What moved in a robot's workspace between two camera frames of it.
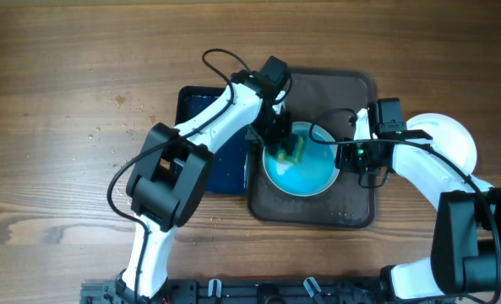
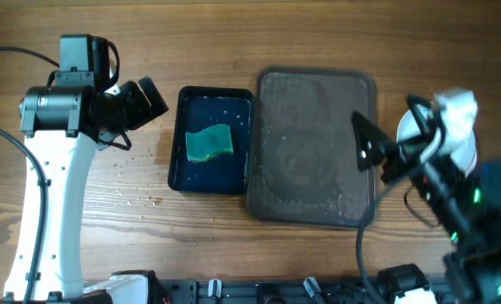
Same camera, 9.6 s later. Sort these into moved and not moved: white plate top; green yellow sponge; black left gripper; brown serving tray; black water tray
Moved: black left gripper; white plate top; green yellow sponge
Not moved: black water tray; brown serving tray
